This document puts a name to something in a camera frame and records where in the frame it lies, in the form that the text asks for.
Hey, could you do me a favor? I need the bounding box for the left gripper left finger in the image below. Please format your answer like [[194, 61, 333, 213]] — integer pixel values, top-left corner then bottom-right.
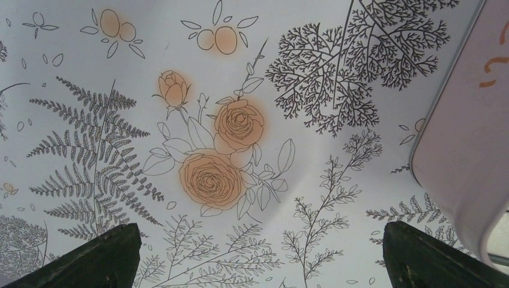
[[5, 223, 142, 288]]

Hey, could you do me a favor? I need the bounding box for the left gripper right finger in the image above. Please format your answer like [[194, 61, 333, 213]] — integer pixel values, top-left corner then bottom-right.
[[382, 221, 508, 288]]

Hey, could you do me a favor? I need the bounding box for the metal tin of chess pieces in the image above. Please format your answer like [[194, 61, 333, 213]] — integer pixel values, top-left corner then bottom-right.
[[410, 1, 508, 269]]

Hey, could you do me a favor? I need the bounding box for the floral patterned table mat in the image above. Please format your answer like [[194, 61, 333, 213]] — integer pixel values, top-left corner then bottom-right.
[[1, 1, 480, 287]]

